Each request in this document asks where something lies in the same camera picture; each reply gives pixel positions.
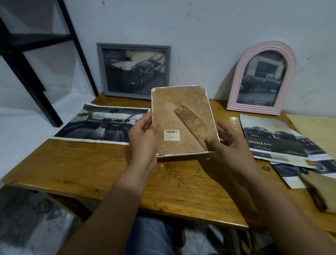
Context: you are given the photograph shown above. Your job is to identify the black metal rack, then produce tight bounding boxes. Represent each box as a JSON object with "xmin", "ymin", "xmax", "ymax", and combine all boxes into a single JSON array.
[{"xmin": 0, "ymin": 0, "xmax": 99, "ymax": 128}]

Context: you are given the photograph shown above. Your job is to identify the person's right hand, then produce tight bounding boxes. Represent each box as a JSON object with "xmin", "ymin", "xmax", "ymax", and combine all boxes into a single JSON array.
[{"xmin": 204, "ymin": 121, "xmax": 259, "ymax": 175}]

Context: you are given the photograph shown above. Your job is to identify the white picture frame brown back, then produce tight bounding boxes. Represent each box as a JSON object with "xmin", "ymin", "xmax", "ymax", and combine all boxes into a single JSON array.
[{"xmin": 151, "ymin": 85, "xmax": 220, "ymax": 158}]

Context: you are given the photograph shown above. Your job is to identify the dark car photo print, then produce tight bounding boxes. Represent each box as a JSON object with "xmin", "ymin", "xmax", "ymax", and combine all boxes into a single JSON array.
[{"xmin": 270, "ymin": 128, "xmax": 336, "ymax": 189}]

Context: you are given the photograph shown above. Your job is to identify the car interior photo print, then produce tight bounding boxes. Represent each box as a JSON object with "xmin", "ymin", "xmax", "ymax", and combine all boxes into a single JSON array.
[{"xmin": 54, "ymin": 103, "xmax": 152, "ymax": 146}]

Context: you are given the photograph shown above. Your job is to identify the pickup truck brochure sheet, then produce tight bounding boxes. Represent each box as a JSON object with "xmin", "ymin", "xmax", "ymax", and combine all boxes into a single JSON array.
[{"xmin": 239, "ymin": 113, "xmax": 320, "ymax": 169}]

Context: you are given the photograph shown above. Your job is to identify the person's blue jeans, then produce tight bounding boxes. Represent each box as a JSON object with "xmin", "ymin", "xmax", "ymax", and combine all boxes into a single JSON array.
[{"xmin": 125, "ymin": 213, "xmax": 185, "ymax": 255}]

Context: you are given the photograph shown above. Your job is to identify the person's left forearm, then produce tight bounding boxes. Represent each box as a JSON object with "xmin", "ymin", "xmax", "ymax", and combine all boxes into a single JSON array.
[{"xmin": 56, "ymin": 161, "xmax": 158, "ymax": 255}]

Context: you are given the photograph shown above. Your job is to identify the pink arched picture frame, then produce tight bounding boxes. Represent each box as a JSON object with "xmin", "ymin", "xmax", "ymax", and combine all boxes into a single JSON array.
[{"xmin": 226, "ymin": 41, "xmax": 297, "ymax": 116}]

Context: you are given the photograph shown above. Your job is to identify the person's left hand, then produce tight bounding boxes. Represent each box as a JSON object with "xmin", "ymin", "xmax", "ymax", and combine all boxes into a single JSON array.
[{"xmin": 128, "ymin": 112, "xmax": 159, "ymax": 170}]

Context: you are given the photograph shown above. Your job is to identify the person's right forearm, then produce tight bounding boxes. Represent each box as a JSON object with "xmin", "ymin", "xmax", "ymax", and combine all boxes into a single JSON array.
[{"xmin": 223, "ymin": 164, "xmax": 336, "ymax": 255}]

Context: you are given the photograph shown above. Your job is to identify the brown wooden block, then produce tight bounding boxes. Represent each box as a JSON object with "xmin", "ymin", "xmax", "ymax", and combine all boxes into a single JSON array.
[{"xmin": 299, "ymin": 170, "xmax": 336, "ymax": 214}]

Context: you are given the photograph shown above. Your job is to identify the grey rectangular picture frame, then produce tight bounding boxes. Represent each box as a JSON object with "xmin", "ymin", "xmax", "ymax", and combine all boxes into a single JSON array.
[{"xmin": 97, "ymin": 43, "xmax": 171, "ymax": 100}]

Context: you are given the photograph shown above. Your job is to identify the light plywood board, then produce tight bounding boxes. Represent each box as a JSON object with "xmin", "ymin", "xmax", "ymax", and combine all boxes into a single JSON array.
[{"xmin": 285, "ymin": 113, "xmax": 336, "ymax": 158}]

